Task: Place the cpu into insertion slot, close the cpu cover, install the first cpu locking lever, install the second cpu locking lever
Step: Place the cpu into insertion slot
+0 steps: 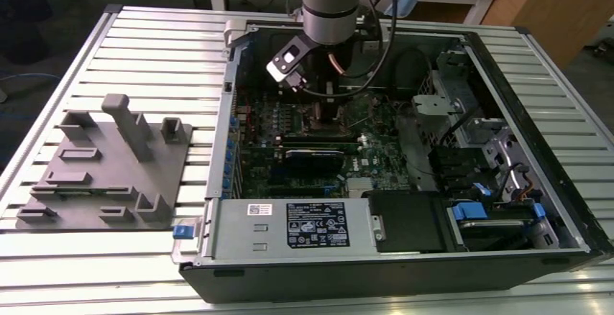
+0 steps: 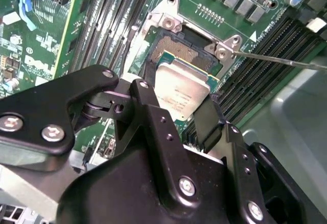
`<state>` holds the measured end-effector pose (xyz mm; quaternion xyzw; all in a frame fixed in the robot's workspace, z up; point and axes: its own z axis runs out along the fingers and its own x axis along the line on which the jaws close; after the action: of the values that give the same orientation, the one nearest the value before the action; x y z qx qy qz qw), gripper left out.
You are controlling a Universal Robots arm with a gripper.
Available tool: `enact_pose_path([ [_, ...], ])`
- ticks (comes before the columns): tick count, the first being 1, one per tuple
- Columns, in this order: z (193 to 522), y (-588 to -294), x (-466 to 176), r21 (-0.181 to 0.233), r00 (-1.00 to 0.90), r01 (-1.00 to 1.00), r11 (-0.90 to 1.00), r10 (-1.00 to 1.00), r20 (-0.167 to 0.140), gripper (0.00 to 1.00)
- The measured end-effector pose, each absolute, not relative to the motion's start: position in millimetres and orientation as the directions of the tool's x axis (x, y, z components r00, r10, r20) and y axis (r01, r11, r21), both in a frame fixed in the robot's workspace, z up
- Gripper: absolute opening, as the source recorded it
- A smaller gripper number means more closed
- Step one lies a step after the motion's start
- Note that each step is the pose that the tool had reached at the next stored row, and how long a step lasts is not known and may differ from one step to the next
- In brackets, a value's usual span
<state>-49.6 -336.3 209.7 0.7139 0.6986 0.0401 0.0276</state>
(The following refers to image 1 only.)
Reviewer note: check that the black RAM slot bank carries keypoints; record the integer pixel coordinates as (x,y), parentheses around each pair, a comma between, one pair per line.
(295,98)

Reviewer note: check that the CPU socket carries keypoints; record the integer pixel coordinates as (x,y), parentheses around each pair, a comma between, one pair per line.
(307,128)

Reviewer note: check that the black expansion slot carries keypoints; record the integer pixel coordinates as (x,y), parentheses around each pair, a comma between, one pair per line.
(298,192)
(298,181)

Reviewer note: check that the silver rear slot panel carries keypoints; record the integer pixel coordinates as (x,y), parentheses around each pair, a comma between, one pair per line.
(218,149)

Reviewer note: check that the black RAM stick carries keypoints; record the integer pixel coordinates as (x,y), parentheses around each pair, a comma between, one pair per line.
(317,138)

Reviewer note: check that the green motherboard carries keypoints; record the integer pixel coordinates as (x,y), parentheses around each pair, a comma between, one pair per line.
(383,142)

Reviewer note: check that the perforated metal drive cage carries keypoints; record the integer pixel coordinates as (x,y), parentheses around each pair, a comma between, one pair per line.
(431,104)

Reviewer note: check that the black graphics card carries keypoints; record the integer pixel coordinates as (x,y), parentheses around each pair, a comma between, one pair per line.
(314,164)

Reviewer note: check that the gray case latch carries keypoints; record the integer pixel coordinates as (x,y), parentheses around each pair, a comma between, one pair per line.
(235,31)

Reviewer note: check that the gray plastic baffle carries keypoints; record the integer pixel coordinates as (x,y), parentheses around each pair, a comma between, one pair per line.
(413,149)

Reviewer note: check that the silver chipset heat sink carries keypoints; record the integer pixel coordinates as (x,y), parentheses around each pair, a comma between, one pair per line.
(359,187)

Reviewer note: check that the black plastic block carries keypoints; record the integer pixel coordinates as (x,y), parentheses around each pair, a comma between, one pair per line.
(455,167)

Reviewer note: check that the white barcode sticker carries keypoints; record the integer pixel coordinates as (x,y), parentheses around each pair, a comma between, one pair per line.
(259,209)

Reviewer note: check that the black rating label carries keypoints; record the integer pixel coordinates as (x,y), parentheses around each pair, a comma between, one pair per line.
(319,225)

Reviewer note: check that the blue disk carrier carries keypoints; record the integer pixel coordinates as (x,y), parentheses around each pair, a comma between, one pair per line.
(468,210)

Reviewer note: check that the silver power supply unit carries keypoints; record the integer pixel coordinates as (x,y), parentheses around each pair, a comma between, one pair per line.
(239,232)

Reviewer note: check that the wooden cabinet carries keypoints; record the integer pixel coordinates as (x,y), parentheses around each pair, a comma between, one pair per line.
(552,5)

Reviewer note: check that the blue power supply latch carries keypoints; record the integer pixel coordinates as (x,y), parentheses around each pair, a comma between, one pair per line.
(182,232)

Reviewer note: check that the hard disk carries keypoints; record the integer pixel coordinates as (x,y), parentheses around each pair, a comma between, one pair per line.
(489,234)

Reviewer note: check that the gray parts rack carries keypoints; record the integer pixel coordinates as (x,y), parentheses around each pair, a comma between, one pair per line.
(110,178)

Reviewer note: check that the blue plastic clip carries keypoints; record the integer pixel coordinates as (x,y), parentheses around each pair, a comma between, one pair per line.
(538,210)

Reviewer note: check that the gray chair base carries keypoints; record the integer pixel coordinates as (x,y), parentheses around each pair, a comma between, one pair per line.
(605,41)

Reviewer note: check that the black PC case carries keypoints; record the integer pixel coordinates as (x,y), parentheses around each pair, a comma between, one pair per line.
(335,282)

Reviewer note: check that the black office chair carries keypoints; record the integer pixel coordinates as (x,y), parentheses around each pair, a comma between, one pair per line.
(24,23)

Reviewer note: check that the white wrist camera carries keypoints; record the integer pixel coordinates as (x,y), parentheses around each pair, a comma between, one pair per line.
(287,59)

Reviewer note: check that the silver chassis bracket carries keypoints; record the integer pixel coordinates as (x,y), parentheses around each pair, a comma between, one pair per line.
(504,149)

